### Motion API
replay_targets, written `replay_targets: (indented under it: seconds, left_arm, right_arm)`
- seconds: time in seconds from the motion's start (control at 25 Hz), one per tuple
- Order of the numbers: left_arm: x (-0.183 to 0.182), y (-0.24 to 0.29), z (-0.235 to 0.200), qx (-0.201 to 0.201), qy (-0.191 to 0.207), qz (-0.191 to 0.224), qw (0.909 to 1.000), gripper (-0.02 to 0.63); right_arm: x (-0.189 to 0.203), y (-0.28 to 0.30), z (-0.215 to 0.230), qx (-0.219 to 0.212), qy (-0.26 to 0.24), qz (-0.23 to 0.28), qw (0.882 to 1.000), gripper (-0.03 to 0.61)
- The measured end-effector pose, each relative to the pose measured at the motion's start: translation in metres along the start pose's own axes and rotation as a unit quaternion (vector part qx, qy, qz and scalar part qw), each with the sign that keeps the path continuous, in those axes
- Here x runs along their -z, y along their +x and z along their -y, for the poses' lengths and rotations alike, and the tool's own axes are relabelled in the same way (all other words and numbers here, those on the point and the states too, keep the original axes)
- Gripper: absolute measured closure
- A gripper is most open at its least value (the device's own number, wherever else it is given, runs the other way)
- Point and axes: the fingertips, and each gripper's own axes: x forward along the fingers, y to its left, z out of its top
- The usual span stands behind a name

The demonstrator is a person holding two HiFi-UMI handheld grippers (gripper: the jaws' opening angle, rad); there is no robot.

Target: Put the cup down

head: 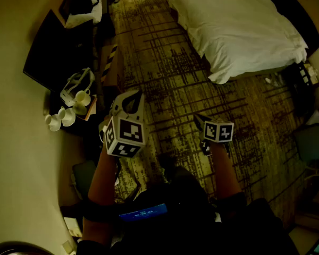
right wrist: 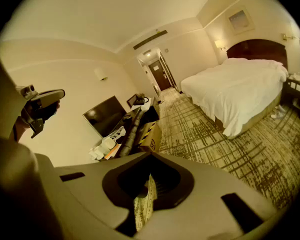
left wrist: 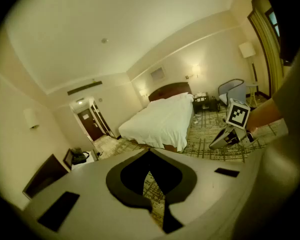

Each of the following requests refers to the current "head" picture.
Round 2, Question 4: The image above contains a teal padded chair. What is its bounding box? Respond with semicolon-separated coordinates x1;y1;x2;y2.
293;123;319;162

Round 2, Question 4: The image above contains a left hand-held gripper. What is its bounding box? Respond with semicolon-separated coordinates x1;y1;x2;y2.
98;90;150;158

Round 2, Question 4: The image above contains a black bag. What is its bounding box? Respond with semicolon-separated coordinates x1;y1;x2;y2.
58;0;100;15

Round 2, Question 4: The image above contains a white plastic bag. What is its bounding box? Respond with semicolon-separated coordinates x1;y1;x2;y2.
65;0;103;29

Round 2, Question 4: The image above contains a small wooden tray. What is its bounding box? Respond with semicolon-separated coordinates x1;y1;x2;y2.
75;94;98;121

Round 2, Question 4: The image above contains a person's right forearm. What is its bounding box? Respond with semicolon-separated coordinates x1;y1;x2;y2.
209;142;242;196

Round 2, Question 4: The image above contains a small white teacup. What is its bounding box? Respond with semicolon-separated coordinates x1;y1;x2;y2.
74;89;92;106

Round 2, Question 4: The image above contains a person's black clothing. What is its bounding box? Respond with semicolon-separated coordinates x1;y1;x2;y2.
77;158;298;255

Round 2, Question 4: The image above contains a group of white cups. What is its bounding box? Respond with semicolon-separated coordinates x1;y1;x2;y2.
44;88;107;143

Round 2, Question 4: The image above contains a black flat television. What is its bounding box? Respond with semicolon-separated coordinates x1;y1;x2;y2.
23;9;96;92

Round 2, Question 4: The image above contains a person's left forearm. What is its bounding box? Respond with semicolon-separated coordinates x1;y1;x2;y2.
81;145;121;247

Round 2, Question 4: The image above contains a white cup with saucer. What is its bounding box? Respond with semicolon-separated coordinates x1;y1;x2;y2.
57;106;77;127
44;113;62;132

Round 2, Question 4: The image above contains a white bed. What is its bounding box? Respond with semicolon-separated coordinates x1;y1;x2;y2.
162;0;309;84

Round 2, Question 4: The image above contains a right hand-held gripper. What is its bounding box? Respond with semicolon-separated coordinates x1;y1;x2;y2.
193;114;234;156

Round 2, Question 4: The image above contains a chest device with blue screen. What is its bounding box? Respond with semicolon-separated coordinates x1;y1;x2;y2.
119;202;168;223

